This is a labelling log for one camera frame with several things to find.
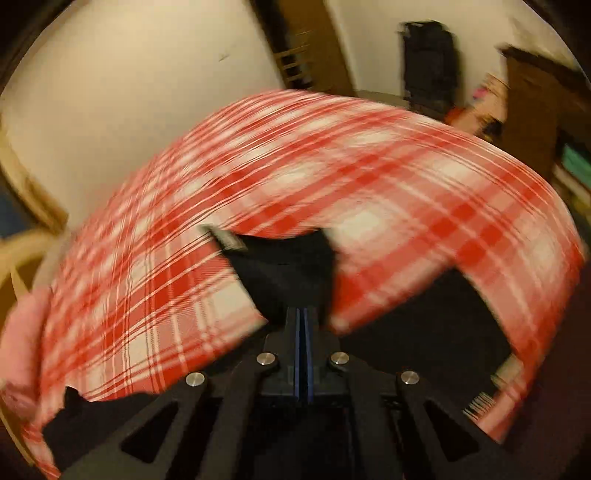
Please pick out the brown wooden cabinet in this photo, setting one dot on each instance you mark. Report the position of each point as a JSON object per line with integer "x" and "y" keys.
{"x": 531, "y": 106}

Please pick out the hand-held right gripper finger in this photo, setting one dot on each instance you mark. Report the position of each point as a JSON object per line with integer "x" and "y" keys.
{"x": 298, "y": 350}
{"x": 306, "y": 350}

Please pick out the black pants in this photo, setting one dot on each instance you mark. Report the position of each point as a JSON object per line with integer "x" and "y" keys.
{"x": 286, "y": 277}

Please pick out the colourful clutter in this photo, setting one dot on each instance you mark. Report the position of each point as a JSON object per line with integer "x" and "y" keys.
{"x": 482, "y": 99}

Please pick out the brown wooden door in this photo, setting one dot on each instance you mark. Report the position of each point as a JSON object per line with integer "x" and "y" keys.
{"x": 332, "y": 46}

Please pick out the pink folded quilt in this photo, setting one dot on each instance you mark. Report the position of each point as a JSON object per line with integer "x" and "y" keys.
{"x": 23, "y": 332}

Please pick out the dark hanging cloth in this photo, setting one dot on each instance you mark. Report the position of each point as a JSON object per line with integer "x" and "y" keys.
{"x": 429, "y": 64}

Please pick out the red plaid bed sheet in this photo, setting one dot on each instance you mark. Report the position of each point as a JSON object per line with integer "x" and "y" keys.
{"x": 369, "y": 161}

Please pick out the beige wooden headboard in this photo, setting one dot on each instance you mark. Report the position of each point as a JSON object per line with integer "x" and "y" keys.
{"x": 27, "y": 184}

